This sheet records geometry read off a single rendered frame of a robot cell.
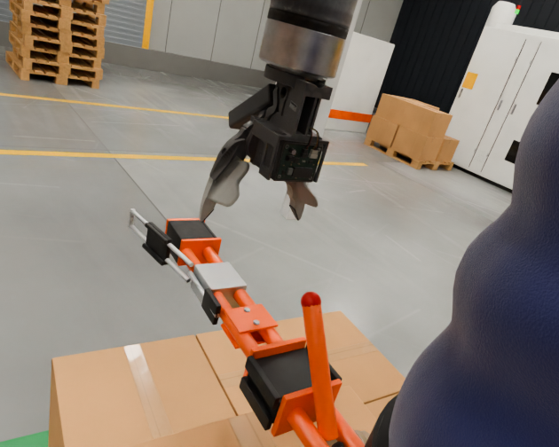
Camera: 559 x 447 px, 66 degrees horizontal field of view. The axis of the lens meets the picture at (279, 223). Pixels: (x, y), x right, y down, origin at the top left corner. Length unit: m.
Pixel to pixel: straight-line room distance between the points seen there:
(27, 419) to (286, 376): 1.46
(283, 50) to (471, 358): 0.34
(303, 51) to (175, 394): 0.97
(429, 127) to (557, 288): 6.93
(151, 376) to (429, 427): 1.05
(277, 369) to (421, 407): 0.28
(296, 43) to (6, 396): 1.75
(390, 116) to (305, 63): 7.16
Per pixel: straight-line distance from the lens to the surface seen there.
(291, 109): 0.49
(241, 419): 0.68
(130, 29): 9.76
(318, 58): 0.48
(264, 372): 0.54
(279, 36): 0.48
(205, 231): 0.79
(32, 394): 1.99
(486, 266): 0.25
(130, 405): 1.21
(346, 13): 0.49
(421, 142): 7.17
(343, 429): 0.53
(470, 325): 0.26
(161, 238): 0.74
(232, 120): 0.60
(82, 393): 1.23
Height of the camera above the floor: 1.45
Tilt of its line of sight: 24 degrees down
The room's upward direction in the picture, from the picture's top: 15 degrees clockwise
